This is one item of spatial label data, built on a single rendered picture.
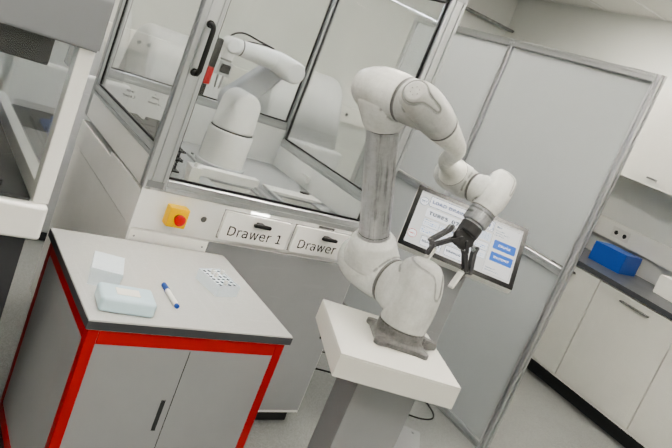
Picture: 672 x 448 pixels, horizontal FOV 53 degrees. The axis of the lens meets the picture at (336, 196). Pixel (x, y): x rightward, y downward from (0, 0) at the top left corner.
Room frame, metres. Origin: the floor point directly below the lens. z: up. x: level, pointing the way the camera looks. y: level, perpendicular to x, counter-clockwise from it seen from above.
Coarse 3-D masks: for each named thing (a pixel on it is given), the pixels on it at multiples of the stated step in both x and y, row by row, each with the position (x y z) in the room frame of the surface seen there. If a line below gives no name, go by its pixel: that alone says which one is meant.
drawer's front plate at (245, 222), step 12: (228, 216) 2.38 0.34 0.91; (240, 216) 2.41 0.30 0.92; (252, 216) 2.44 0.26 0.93; (228, 228) 2.40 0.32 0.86; (240, 228) 2.42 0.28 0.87; (252, 228) 2.45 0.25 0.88; (276, 228) 2.51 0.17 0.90; (288, 228) 2.54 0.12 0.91; (228, 240) 2.41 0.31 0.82; (240, 240) 2.43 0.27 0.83; (252, 240) 2.46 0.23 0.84; (264, 240) 2.49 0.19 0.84; (276, 240) 2.52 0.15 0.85
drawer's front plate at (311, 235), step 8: (296, 232) 2.57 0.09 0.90; (304, 232) 2.59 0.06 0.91; (312, 232) 2.61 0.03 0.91; (320, 232) 2.63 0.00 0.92; (328, 232) 2.65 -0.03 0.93; (296, 240) 2.58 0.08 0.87; (304, 240) 2.60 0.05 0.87; (312, 240) 2.62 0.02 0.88; (320, 240) 2.64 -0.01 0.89; (344, 240) 2.71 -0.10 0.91; (288, 248) 2.57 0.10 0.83; (296, 248) 2.58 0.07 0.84; (304, 248) 2.61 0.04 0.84; (312, 248) 2.63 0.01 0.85; (320, 248) 2.65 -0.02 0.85; (328, 248) 2.67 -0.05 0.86; (336, 248) 2.69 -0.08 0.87; (320, 256) 2.66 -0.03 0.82; (328, 256) 2.68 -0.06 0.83; (336, 256) 2.70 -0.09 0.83
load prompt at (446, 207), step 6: (432, 198) 2.97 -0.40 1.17; (432, 204) 2.95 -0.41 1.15; (438, 204) 2.96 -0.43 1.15; (444, 204) 2.96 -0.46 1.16; (450, 204) 2.97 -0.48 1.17; (444, 210) 2.94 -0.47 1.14; (450, 210) 2.95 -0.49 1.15; (456, 210) 2.95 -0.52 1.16; (462, 210) 2.96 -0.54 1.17; (456, 216) 2.94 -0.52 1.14; (462, 216) 2.94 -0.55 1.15; (492, 222) 2.95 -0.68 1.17; (492, 228) 2.93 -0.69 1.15
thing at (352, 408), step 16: (336, 384) 2.09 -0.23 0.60; (352, 384) 1.96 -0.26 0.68; (336, 400) 2.04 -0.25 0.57; (352, 400) 1.93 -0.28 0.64; (368, 400) 1.94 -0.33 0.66; (384, 400) 1.95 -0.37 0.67; (400, 400) 1.97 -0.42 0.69; (320, 416) 2.12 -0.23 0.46; (336, 416) 1.98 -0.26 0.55; (352, 416) 1.94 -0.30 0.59; (368, 416) 1.95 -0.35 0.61; (384, 416) 1.96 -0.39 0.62; (400, 416) 1.97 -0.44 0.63; (320, 432) 2.06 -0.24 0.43; (336, 432) 1.93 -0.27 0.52; (352, 432) 1.94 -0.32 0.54; (368, 432) 1.95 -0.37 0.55; (384, 432) 1.96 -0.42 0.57; (400, 432) 1.98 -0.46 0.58
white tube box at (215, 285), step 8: (200, 272) 2.08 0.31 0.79; (208, 272) 2.09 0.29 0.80; (200, 280) 2.07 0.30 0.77; (208, 280) 2.04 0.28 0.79; (216, 280) 2.05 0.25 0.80; (224, 280) 2.07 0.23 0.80; (232, 280) 2.09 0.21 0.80; (208, 288) 2.04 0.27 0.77; (216, 288) 2.01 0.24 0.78; (224, 288) 2.02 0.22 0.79; (232, 288) 2.05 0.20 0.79; (216, 296) 2.01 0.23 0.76; (224, 296) 2.03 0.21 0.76; (232, 296) 2.05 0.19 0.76
